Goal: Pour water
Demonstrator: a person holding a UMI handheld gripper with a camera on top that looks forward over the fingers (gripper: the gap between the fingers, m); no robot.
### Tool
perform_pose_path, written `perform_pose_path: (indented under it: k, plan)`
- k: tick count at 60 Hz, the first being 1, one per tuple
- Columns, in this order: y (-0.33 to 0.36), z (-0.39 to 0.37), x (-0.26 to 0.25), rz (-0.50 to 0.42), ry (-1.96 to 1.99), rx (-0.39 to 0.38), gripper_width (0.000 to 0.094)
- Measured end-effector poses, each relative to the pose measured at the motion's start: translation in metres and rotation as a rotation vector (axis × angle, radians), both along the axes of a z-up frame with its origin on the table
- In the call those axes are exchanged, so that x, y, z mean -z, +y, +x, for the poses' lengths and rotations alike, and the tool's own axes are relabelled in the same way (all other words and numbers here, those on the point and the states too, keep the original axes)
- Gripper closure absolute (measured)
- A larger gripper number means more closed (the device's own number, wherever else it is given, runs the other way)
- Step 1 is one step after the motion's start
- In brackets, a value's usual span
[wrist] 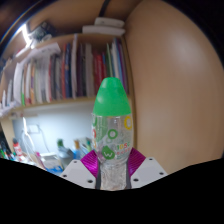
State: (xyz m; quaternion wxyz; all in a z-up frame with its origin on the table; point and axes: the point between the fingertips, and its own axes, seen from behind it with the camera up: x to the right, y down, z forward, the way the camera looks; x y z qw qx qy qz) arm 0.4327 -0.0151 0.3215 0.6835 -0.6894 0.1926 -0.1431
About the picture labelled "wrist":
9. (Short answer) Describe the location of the wooden shelf unit with books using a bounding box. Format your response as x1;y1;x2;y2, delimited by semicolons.
0;15;138;115

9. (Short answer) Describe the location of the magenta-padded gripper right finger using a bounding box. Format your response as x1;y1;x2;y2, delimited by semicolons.
126;147;169;190

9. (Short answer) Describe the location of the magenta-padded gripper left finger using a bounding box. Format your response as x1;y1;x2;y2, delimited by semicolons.
60;149;101;190

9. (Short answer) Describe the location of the clear bottle with green cap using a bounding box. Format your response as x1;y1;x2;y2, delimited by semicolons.
91;76;135;191

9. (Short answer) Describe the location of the grey shaker bottle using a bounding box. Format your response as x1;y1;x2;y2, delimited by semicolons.
56;138;75;161

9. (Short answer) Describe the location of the white and blue box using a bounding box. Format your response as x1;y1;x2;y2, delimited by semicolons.
39;152;65;172

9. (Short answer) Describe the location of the white wall power outlet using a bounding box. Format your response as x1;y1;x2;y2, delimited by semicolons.
27;124;41;135

